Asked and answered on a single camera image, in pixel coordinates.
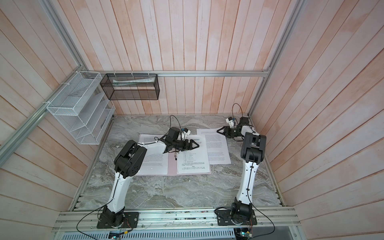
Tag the pink file folder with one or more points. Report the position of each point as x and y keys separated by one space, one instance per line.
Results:
x=172 y=165

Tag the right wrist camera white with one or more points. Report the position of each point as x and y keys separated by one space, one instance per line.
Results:
x=231 y=122

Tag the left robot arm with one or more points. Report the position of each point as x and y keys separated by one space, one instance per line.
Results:
x=128 y=163

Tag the printed paper sheets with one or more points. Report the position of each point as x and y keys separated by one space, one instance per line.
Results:
x=195 y=161

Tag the aluminium front rail frame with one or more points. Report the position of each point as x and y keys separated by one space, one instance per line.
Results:
x=194 y=223

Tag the printed paper sheet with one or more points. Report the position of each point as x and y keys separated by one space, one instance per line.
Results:
x=217 y=147
x=155 y=162

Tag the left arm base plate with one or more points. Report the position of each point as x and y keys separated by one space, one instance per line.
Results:
x=120 y=220

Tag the black mesh wall basket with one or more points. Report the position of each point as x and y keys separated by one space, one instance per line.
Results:
x=136 y=94

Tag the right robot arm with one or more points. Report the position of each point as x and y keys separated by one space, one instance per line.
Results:
x=252 y=153

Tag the white wire mesh file rack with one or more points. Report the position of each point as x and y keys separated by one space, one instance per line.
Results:
x=84 y=113

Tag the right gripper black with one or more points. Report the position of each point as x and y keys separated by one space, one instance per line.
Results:
x=226 y=129

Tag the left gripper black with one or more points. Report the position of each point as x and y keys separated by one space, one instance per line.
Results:
x=190 y=145

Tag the paper in black basket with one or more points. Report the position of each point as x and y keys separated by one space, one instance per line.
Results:
x=131 y=84

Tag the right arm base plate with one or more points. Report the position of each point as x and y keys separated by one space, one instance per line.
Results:
x=224 y=218

